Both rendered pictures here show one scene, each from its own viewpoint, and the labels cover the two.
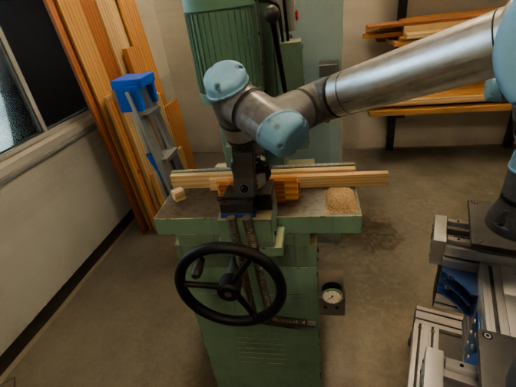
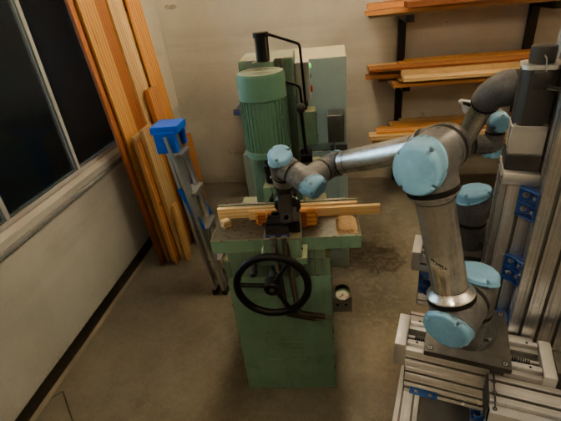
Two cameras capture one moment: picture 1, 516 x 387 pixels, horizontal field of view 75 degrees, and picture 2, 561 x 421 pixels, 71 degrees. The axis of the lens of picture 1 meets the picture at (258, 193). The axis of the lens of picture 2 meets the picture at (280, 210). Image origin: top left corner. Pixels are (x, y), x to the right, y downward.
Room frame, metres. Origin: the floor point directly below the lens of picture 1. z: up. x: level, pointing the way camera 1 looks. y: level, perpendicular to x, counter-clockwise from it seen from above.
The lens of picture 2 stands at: (-0.52, 0.13, 1.75)
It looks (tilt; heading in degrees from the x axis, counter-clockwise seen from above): 29 degrees down; 355
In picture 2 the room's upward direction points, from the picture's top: 6 degrees counter-clockwise
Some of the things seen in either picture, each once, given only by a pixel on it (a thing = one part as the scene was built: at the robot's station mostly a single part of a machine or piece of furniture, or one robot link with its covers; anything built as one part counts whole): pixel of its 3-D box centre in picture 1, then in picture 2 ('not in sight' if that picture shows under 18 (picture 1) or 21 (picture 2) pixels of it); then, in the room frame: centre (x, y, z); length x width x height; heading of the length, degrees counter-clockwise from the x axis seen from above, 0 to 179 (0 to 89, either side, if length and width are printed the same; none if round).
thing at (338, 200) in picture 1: (339, 196); (346, 221); (0.80, -0.23, 0.91); 0.12 x 0.09 x 0.03; 168
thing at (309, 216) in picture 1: (256, 214); (285, 236); (0.83, 0.01, 0.87); 0.61 x 0.30 x 0.06; 78
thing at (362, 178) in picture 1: (295, 180); (313, 211); (0.92, -0.12, 0.92); 0.55 x 0.02 x 0.04; 78
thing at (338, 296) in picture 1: (332, 293); (342, 293); (0.69, -0.18, 0.65); 0.06 x 0.04 x 0.08; 78
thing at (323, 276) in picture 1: (331, 292); (341, 295); (0.76, -0.19, 0.58); 0.12 x 0.08 x 0.08; 168
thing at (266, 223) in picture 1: (249, 219); (283, 239); (0.75, 0.03, 0.92); 0.15 x 0.13 x 0.09; 78
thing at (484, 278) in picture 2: not in sight; (473, 288); (0.26, -0.44, 0.98); 0.13 x 0.12 x 0.14; 130
